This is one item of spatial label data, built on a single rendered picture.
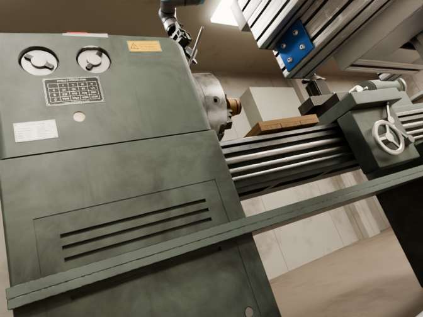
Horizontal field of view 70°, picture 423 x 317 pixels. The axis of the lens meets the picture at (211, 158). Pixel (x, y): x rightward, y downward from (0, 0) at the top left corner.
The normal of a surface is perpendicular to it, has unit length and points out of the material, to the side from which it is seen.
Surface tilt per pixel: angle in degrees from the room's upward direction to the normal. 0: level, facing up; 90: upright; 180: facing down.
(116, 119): 90
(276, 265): 90
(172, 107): 90
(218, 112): 125
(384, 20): 90
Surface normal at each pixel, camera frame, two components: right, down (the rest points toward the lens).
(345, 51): -0.84, 0.12
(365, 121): 0.34, -0.39
